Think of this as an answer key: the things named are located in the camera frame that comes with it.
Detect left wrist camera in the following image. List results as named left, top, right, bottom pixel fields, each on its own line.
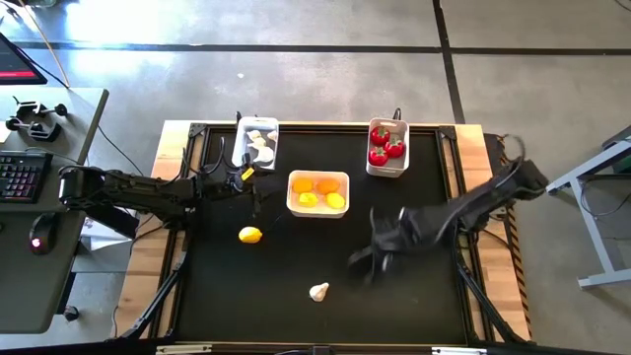
left=211, top=165, right=245, bottom=193

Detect grey metal stand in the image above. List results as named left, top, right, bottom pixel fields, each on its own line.
left=543, top=123, right=631, bottom=291

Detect white paper sheets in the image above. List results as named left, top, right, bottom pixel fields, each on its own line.
left=80, top=216, right=144, bottom=251

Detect yellow black hazard tape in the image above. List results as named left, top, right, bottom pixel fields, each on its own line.
left=495, top=133, right=534, bottom=341

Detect black table mat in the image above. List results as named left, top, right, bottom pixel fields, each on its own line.
left=173, top=128, right=469, bottom=346

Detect dark computer monitor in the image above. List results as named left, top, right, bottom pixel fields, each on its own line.
left=0, top=33, right=48, bottom=87

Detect grey desk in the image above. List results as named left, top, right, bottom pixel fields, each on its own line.
left=0, top=88, right=109, bottom=336

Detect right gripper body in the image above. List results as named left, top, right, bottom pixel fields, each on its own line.
left=370, top=206, right=420, bottom=255

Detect black desk base bar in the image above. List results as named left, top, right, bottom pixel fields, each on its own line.
left=81, top=199, right=140, bottom=239

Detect black screw clamp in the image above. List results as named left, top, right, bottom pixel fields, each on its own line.
left=4, top=116, right=63, bottom=143
left=10, top=96, right=69, bottom=121

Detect narrow white plastic basket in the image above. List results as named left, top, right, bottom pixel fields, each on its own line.
left=365, top=116, right=411, bottom=179
left=231, top=115, right=280, bottom=172

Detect black backlit keyboard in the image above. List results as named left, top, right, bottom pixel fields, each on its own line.
left=0, top=151, right=54, bottom=205

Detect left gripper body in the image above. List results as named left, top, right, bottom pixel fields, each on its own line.
left=251, top=173, right=286, bottom=204

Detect black computer mouse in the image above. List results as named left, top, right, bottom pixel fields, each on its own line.
left=28, top=212, right=58, bottom=256

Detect silver metal bracket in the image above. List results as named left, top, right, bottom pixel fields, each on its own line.
left=431, top=346, right=489, bottom=355
left=156, top=343, right=213, bottom=355

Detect red tomato green stem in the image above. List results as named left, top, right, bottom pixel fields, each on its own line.
left=384, top=137, right=407, bottom=159
left=368, top=146, right=389, bottom=168
left=370, top=125, right=391, bottom=147

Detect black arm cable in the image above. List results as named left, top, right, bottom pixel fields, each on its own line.
left=181, top=136, right=229, bottom=177

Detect wide white plastic basket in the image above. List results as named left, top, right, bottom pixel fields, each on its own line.
left=286, top=170, right=351, bottom=219

